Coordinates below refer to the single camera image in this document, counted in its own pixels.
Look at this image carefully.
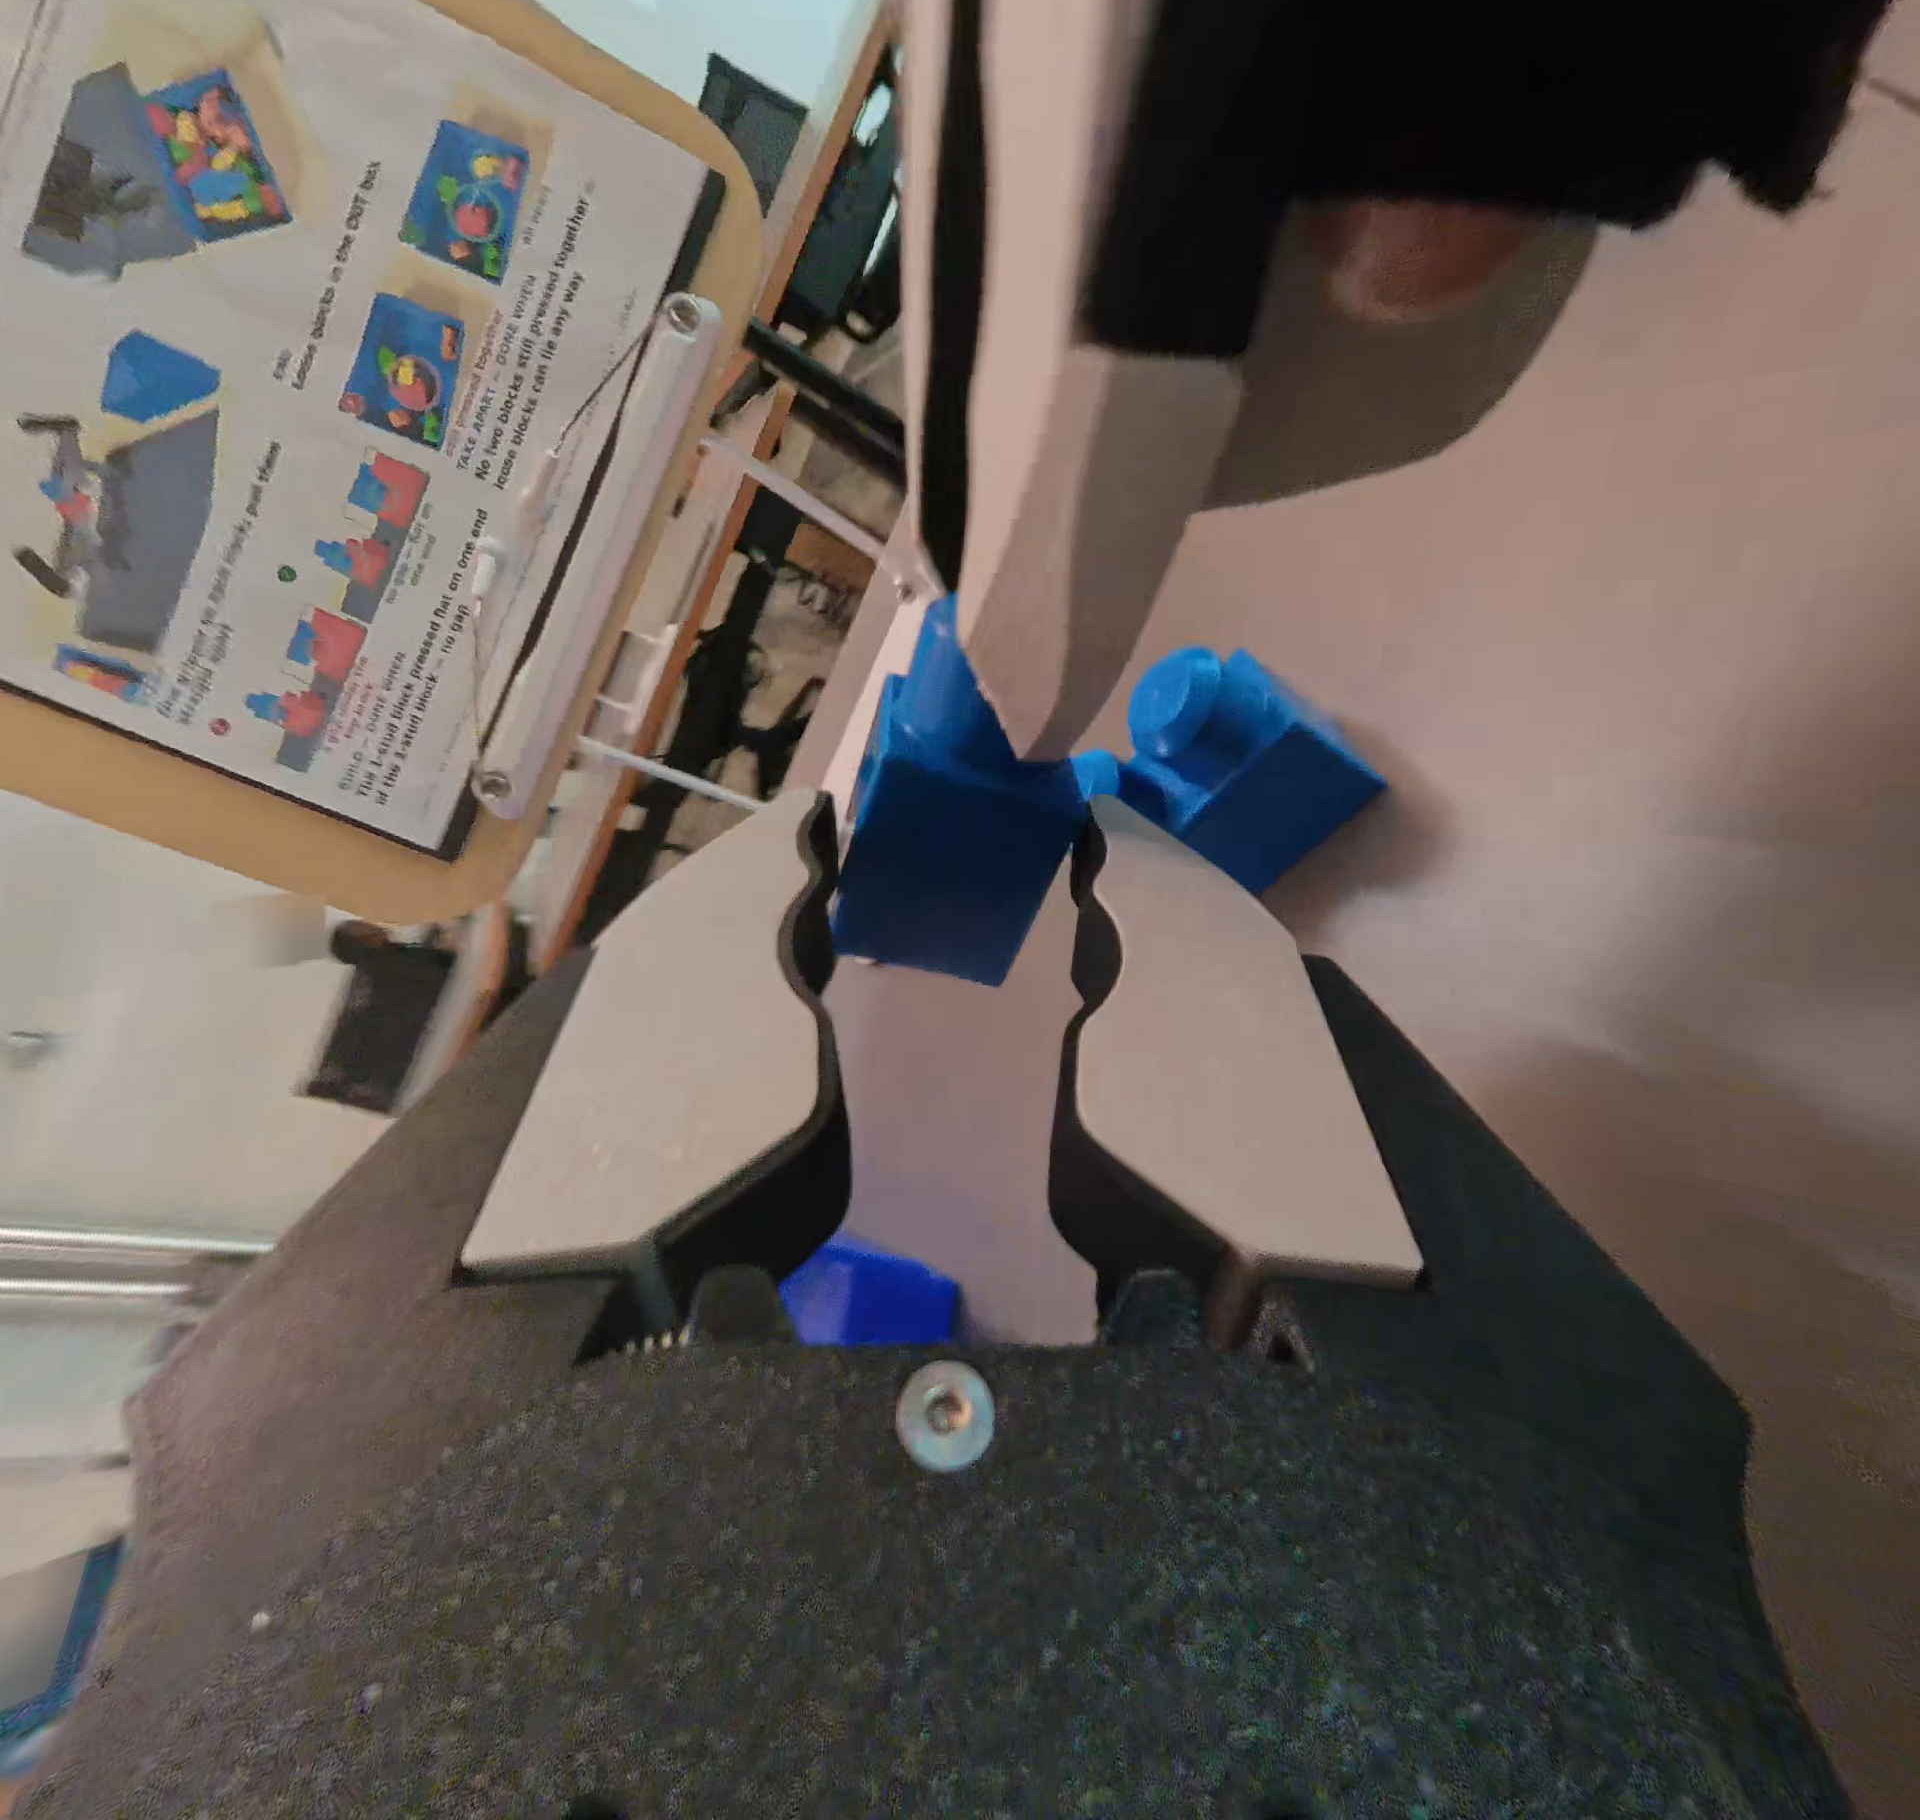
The blue mega block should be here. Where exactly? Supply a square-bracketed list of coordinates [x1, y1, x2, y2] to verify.
[830, 592, 1122, 991]
[1117, 643, 1391, 896]

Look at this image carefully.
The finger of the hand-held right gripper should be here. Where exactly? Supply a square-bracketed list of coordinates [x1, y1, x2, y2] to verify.
[958, 0, 1249, 766]
[897, 0, 992, 600]

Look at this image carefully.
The instruction sheet on white stand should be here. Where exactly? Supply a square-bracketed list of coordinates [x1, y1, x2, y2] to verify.
[0, 0, 769, 924]

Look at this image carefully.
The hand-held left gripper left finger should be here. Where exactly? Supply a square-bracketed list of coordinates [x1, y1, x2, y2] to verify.
[456, 787, 854, 1342]

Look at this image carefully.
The person's right hand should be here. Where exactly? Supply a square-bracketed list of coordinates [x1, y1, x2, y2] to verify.
[1327, 198, 1529, 324]

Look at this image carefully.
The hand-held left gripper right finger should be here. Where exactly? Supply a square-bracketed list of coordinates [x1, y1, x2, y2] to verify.
[1049, 795, 1428, 1342]

